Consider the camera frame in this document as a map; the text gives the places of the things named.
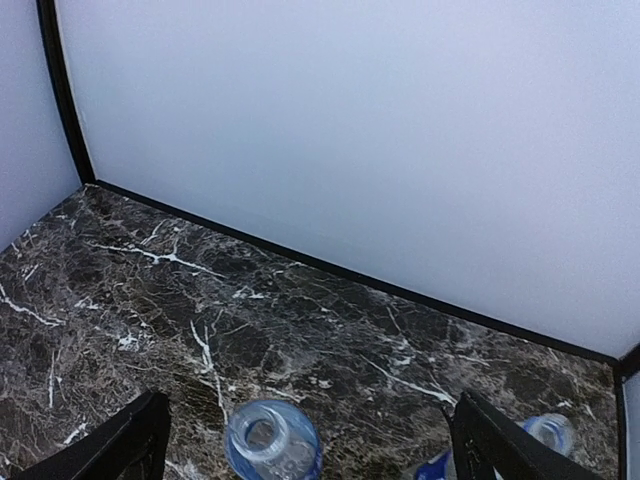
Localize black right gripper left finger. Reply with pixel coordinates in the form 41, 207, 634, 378
13, 391, 171, 479

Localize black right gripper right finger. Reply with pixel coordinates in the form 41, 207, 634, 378
450, 391, 599, 480

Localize pepsi bottle blue cap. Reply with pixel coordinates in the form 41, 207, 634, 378
412, 412, 576, 480

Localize blue label water bottle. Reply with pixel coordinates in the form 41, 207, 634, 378
225, 399, 323, 480

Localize black back table edge rail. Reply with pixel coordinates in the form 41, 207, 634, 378
90, 180, 619, 369

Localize black vertical frame post right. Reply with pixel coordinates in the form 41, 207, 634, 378
613, 344, 640, 479

